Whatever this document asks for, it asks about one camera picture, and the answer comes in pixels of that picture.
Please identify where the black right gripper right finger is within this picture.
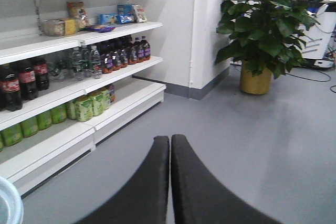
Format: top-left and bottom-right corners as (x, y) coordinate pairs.
(171, 134), (278, 223)

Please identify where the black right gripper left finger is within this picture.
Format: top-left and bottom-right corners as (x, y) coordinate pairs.
(77, 136), (170, 223)

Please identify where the light blue plastic basket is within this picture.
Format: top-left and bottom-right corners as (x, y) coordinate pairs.
(1, 177), (24, 224)

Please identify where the yellow plant pot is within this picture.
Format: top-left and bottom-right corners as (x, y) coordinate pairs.
(239, 61), (272, 95)

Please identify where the white store shelving unit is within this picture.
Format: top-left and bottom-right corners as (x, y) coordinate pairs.
(1, 0), (166, 195)

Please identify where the blue cracker snack bag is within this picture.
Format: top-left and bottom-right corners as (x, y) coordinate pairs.
(86, 24), (116, 33)

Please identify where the dark blue Oreo pack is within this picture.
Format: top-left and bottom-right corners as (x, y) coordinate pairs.
(116, 14), (135, 25)

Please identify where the blue cookie pack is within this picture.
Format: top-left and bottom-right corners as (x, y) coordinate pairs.
(98, 13), (115, 25)

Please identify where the clear cookie tub yellow label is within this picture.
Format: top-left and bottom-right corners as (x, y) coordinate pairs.
(41, 18), (78, 37)

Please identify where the green potted plant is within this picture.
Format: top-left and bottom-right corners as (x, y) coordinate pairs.
(215, 0), (317, 79)

